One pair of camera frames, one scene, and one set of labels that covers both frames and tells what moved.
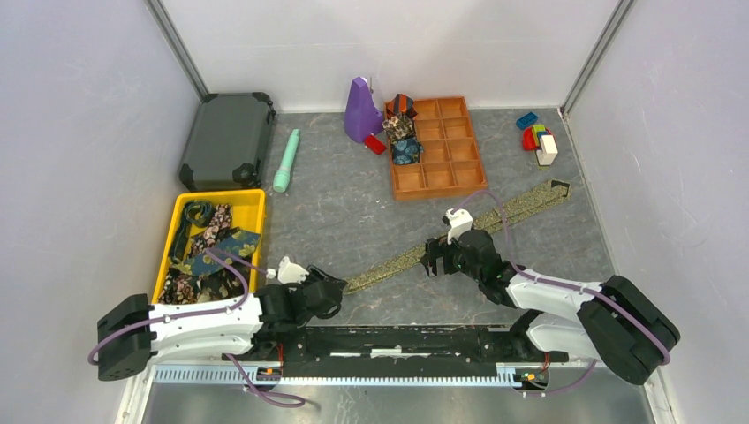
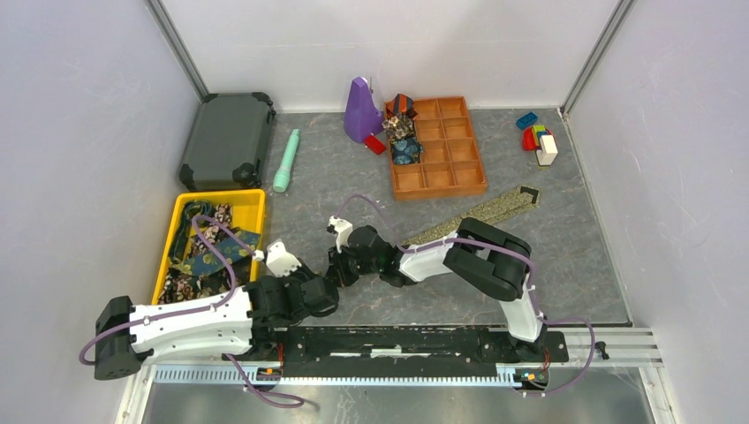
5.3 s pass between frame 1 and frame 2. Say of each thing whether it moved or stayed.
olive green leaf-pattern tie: moved
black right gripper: moved
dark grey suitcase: stayed
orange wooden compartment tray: stayed
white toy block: stayed
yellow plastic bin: stayed
